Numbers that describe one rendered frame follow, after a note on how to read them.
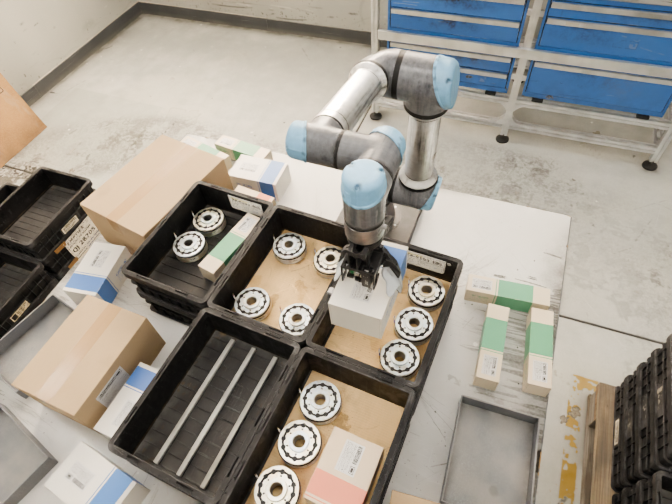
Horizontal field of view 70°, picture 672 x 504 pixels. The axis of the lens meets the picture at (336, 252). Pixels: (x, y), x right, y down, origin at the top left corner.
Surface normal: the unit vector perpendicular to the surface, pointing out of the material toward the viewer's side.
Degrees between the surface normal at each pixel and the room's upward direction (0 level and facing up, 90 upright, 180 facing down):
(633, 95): 90
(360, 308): 0
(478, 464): 0
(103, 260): 0
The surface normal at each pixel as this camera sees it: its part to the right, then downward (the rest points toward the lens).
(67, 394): -0.07, -0.61
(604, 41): -0.36, 0.76
